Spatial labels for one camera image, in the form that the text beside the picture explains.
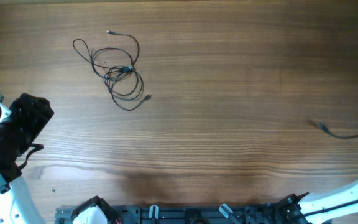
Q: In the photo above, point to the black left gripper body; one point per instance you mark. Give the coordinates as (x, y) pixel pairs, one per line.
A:
(25, 122)

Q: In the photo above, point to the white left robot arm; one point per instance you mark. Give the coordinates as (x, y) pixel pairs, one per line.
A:
(16, 204)

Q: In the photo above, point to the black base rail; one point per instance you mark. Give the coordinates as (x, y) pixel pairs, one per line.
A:
(97, 210)

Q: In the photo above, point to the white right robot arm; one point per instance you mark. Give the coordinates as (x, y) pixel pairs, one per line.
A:
(319, 207)

